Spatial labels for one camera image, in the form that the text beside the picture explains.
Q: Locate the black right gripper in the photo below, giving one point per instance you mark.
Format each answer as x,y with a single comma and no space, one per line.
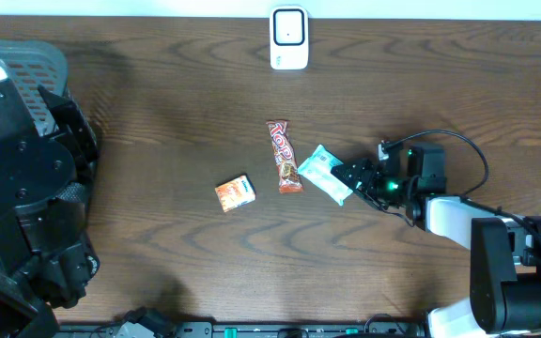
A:
361,167

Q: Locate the light blue tissue packet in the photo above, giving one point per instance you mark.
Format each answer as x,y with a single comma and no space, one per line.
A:
318,169

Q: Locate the red Top chocolate bar wrapper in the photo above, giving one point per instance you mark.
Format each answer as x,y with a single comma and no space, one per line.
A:
284,156

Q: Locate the orange snack box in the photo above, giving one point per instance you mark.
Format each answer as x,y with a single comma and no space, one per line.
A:
235,193

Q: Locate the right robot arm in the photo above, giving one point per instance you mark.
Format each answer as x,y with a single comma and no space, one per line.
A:
505,263

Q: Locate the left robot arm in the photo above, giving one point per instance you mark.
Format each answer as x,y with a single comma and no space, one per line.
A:
46,256

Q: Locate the white barcode scanner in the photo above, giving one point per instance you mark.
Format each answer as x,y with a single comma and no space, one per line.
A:
289,38

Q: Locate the grey plastic mesh basket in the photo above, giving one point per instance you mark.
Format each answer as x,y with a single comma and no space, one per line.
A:
33,63

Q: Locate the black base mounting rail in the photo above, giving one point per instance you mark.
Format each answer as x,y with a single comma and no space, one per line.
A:
200,329

